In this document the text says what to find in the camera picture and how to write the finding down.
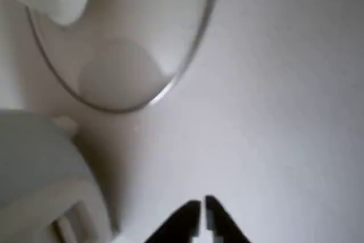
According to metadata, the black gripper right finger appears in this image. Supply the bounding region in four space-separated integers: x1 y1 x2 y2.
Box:
204 195 254 243

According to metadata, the white electric rice cooker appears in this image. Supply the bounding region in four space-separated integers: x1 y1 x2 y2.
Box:
0 109 121 243

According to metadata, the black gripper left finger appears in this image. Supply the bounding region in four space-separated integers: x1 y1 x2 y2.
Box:
144 199 202 243

